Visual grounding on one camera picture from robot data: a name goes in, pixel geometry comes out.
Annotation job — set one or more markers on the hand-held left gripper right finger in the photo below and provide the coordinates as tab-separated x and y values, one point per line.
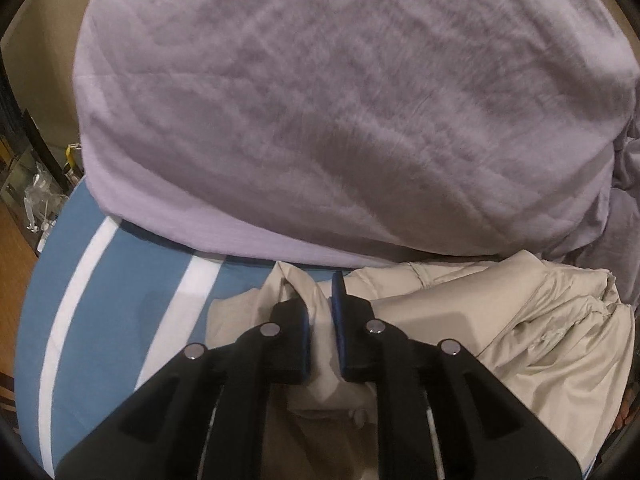
340	330

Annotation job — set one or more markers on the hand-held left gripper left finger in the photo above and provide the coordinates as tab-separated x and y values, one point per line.
303	345

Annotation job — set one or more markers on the beige puffer jacket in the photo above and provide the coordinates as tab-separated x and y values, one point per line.
525	340

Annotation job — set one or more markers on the blue white striped bed sheet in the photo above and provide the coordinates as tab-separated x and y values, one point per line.
115	305

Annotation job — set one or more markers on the purple duvet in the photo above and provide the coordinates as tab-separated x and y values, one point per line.
325	110

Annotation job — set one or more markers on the yellow white tool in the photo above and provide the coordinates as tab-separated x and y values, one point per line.
71	160

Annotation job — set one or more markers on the clear plastic clutter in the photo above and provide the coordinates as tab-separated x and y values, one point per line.
40	200

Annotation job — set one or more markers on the dark shelf unit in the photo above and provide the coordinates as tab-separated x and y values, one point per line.
20	150

